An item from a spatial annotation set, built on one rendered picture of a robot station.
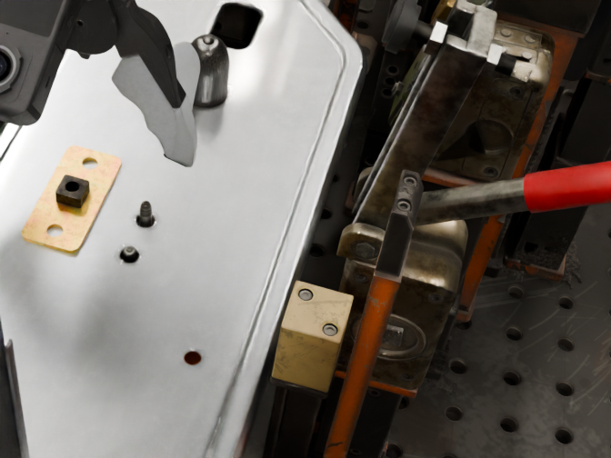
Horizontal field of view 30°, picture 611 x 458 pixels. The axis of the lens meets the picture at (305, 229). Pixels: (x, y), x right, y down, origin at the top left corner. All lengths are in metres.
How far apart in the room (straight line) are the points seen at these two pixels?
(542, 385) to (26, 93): 0.64
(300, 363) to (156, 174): 0.19
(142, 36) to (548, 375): 0.60
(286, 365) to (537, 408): 0.46
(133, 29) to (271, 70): 0.24
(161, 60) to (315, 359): 0.18
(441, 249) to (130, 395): 0.20
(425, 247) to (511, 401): 0.40
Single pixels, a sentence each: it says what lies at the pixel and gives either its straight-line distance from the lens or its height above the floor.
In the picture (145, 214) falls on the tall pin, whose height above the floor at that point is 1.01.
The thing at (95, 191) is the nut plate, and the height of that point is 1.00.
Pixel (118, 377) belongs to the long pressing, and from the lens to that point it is 0.66.
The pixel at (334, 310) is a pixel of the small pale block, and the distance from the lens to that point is 0.61.
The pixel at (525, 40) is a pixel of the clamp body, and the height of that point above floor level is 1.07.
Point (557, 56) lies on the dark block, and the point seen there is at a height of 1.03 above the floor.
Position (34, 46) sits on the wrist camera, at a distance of 0.56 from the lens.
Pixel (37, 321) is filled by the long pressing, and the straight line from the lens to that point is 0.68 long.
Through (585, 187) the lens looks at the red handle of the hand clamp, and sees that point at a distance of 0.61.
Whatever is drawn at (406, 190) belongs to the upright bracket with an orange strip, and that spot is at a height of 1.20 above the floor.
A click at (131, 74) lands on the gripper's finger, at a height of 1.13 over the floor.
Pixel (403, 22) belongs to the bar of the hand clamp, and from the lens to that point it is 0.55.
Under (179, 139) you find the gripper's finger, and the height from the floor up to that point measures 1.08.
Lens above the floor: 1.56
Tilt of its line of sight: 50 degrees down
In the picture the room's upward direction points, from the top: 11 degrees clockwise
